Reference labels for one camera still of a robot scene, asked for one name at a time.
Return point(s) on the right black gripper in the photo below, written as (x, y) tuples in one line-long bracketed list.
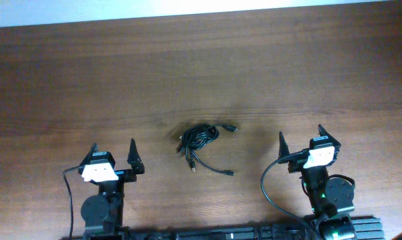
[(322, 132)]

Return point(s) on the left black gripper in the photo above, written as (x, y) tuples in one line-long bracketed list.
[(126, 175)]

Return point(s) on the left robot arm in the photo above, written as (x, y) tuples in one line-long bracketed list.
[(103, 212)]

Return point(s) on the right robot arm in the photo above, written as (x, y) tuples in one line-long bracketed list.
[(331, 196)]

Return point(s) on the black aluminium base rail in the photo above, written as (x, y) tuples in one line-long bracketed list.
[(358, 228)]

